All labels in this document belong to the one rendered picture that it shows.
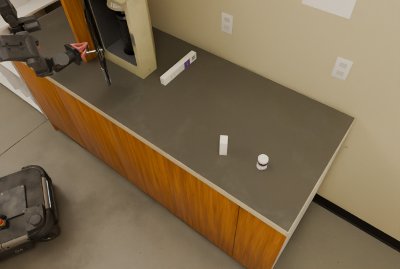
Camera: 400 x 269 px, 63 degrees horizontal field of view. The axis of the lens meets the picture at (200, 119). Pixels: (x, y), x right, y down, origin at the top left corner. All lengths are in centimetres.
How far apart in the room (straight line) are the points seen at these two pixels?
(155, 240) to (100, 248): 36
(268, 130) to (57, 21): 161
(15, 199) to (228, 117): 152
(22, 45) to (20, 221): 142
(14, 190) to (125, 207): 74
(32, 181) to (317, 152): 185
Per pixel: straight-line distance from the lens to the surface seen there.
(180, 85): 177
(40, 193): 244
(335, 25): 154
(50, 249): 252
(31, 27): 181
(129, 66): 187
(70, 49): 165
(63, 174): 276
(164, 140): 154
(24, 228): 237
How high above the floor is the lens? 217
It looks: 50 degrees down
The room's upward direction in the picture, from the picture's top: 3 degrees counter-clockwise
